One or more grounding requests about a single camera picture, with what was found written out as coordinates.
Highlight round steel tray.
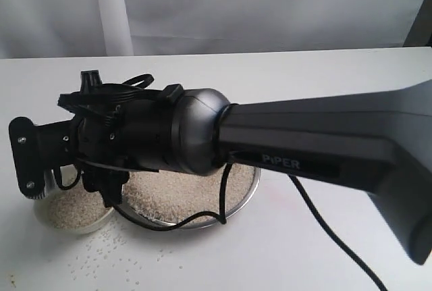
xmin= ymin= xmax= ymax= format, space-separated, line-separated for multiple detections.
xmin=115 ymin=164 xmax=261 ymax=232

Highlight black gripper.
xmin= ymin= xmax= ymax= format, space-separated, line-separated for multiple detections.
xmin=7 ymin=97 xmax=175 ymax=208

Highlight rice pile in tray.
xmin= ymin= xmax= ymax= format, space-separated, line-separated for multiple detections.
xmin=123 ymin=164 xmax=261 ymax=226

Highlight white ceramic bowl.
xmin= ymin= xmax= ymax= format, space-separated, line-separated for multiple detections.
xmin=33 ymin=182 xmax=114 ymax=234

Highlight white backdrop curtain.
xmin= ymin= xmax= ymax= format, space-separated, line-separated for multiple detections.
xmin=1 ymin=0 xmax=423 ymax=58

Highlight spilled rice grains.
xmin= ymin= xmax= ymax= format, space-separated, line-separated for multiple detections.
xmin=65 ymin=216 xmax=176 ymax=282

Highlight black cable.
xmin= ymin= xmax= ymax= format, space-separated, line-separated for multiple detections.
xmin=55 ymin=74 xmax=389 ymax=291

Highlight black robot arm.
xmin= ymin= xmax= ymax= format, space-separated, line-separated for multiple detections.
xmin=9 ymin=72 xmax=431 ymax=265

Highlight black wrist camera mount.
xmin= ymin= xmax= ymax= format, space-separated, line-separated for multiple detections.
xmin=80 ymin=70 xmax=103 ymax=94

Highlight white rice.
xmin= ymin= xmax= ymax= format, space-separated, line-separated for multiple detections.
xmin=47 ymin=184 xmax=109 ymax=230

